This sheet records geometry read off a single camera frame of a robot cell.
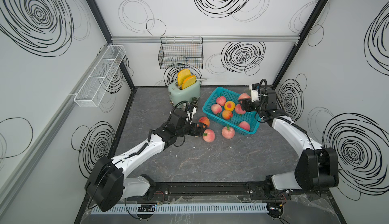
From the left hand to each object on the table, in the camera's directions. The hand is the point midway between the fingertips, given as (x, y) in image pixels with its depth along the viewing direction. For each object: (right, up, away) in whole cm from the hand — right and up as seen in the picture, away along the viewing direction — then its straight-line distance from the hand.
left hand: (200, 125), depth 80 cm
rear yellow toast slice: (-12, +30, +20) cm, 38 cm away
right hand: (+26, +14, +6) cm, 30 cm away
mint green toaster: (-15, +17, +19) cm, 30 cm away
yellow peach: (+20, +9, +20) cm, 30 cm away
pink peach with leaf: (+6, -7, +8) cm, 12 cm away
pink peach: (+16, -7, +9) cm, 20 cm away
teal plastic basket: (+16, +8, +24) cm, 30 cm away
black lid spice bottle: (-4, +13, +20) cm, 24 cm away
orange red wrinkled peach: (+3, +1, +14) cm, 15 cm away
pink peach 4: (+27, -2, +11) cm, 29 cm away
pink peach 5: (+24, +16, +4) cm, 29 cm away
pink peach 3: (+11, +8, +21) cm, 25 cm away
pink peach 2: (+15, +13, +25) cm, 32 cm away
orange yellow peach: (+18, +4, +19) cm, 26 cm away
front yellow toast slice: (-7, +25, +15) cm, 31 cm away
